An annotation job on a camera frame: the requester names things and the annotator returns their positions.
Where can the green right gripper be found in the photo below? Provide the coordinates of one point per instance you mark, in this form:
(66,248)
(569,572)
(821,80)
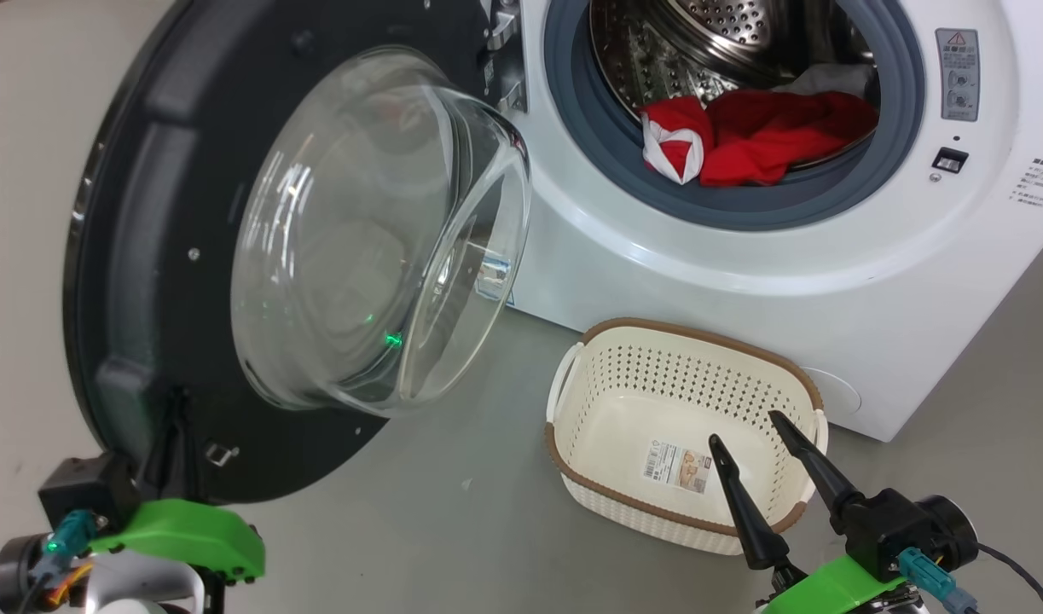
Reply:
(837,593)

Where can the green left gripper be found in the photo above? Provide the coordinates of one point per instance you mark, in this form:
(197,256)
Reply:
(188,533)

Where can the black round glass washer door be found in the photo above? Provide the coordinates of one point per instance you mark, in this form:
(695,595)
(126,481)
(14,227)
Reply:
(146,256)

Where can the red and white garment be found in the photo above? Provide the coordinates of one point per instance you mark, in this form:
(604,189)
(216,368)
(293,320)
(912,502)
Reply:
(768,132)

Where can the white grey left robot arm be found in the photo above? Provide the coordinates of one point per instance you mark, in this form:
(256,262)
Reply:
(137,588)

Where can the cream laundry basket brown rim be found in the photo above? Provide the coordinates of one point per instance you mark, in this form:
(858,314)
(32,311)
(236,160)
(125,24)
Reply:
(623,409)

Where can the white front-load washing machine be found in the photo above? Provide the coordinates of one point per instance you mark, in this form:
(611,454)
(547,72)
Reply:
(743,256)

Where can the stainless steel washing machine drum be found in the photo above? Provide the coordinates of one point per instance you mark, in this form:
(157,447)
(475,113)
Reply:
(657,60)

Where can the metal door hinge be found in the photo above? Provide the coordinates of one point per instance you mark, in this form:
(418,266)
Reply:
(502,51)

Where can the paper product label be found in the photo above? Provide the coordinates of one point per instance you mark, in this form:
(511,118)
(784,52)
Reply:
(676,466)

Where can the round white filter cover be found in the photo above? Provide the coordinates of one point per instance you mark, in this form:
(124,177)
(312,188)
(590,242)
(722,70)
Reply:
(832,392)

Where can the blue energy label sticker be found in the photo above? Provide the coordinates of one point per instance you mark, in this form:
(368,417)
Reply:
(495,277)

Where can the grey warning sticker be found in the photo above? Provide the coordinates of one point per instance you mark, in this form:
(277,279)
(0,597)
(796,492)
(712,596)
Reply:
(958,72)

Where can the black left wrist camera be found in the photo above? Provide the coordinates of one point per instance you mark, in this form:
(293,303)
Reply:
(82,490)

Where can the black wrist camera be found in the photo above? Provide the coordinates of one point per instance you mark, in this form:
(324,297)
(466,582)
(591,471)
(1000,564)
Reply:
(82,490)
(892,529)

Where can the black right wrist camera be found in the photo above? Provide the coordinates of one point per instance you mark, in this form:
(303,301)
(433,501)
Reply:
(892,529)

